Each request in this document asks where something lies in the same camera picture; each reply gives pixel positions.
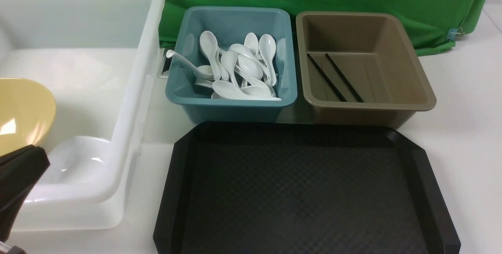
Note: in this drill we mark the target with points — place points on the black plastic tray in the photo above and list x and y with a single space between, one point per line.
273 188

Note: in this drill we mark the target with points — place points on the white spoon bin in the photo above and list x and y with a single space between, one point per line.
267 48
249 66

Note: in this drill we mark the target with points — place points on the yellow noodle bowl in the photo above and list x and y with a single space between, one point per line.
27 112

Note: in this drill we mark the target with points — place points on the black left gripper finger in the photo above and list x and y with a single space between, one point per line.
20 170

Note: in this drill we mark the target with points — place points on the white spoon in bin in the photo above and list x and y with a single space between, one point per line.
209 47

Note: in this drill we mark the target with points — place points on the brown plastic bin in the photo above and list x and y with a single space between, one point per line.
375 54

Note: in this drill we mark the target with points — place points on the white spoon bin middle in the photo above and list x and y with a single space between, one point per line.
249 66

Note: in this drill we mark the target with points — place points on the blue binder clip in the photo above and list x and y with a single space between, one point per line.
455 34

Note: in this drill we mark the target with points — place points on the white square dish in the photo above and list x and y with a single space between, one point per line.
76 160

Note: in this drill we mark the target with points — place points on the white spoon bin right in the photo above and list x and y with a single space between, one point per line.
267 48

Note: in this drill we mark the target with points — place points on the white spoon upright handle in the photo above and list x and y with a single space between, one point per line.
198 72

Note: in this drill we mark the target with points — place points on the white soup spoon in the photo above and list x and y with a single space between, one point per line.
229 91

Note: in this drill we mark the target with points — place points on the teal plastic bin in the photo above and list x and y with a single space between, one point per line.
231 24

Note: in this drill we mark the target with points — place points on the white plastic tub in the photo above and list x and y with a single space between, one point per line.
99 59

